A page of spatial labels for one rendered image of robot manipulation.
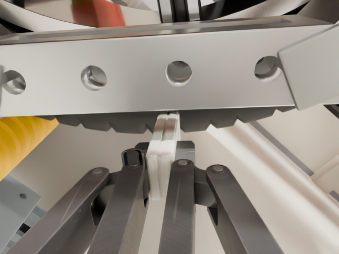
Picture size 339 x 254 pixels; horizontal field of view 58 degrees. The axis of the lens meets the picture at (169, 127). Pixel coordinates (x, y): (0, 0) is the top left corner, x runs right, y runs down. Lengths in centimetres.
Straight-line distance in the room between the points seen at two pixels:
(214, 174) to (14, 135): 20
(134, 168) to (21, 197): 53
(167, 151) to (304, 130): 436
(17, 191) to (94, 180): 53
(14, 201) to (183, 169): 54
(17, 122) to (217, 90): 20
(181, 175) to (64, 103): 8
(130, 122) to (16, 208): 44
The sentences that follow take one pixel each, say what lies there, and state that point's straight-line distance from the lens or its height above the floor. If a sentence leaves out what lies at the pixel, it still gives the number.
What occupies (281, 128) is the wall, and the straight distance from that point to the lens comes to 440.
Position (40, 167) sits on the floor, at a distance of 110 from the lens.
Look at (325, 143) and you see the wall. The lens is 471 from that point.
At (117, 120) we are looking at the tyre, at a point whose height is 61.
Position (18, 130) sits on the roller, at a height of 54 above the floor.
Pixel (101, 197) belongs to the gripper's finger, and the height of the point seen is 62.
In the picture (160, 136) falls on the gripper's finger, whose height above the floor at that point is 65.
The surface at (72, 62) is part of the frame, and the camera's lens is 17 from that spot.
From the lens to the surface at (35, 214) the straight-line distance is 78.
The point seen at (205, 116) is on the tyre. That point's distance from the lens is 25.
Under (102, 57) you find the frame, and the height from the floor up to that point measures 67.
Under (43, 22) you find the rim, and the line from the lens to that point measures 27.
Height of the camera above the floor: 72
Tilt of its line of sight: 21 degrees down
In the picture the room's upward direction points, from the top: 44 degrees clockwise
